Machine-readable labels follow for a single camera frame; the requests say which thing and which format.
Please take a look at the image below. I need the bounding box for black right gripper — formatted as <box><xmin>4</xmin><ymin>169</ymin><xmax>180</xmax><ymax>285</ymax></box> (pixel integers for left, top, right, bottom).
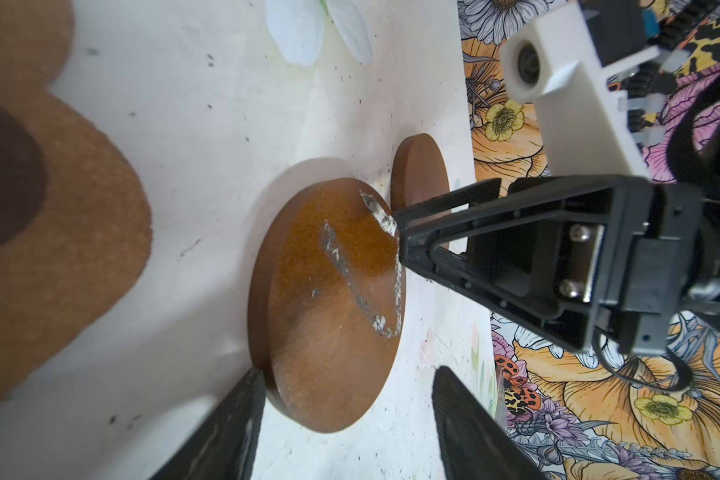
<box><xmin>397</xmin><ymin>176</ymin><xmax>720</xmax><ymax>356</ymax></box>

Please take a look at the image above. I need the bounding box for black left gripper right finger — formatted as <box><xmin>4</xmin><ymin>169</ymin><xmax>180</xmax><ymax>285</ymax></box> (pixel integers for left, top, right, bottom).
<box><xmin>432</xmin><ymin>366</ymin><xmax>544</xmax><ymax>480</ymax></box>

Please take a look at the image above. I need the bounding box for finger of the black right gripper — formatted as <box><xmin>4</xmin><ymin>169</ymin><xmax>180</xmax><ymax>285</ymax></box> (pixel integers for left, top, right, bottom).
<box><xmin>392</xmin><ymin>178</ymin><xmax>502</xmax><ymax>230</ymax></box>

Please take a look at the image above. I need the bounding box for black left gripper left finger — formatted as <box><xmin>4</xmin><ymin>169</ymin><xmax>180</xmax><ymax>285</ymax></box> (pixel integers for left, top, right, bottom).
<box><xmin>153</xmin><ymin>368</ymin><xmax>266</xmax><ymax>480</ymax></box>

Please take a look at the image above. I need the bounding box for plain brown wooden round coaster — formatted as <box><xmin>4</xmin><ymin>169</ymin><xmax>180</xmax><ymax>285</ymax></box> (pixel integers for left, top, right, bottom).
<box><xmin>390</xmin><ymin>133</ymin><xmax>450</xmax><ymax>213</ymax></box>

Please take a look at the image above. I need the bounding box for scratched brown wooden round coaster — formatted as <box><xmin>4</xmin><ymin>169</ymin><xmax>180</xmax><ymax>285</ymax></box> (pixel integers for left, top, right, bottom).
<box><xmin>248</xmin><ymin>178</ymin><xmax>406</xmax><ymax>433</ymax></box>

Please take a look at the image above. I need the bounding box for cork paw print coaster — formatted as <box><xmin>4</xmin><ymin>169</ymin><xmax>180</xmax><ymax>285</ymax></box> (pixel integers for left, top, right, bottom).
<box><xmin>0</xmin><ymin>1</ymin><xmax>153</xmax><ymax>402</ymax></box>

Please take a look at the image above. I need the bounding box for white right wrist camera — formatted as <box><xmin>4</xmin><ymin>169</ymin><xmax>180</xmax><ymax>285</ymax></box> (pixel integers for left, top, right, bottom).
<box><xmin>501</xmin><ymin>2</ymin><xmax>659</xmax><ymax>178</ymax></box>

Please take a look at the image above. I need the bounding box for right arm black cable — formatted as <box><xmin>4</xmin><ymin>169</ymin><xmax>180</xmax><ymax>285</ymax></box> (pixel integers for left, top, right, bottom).
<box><xmin>653</xmin><ymin>0</ymin><xmax>720</xmax><ymax>199</ymax></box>

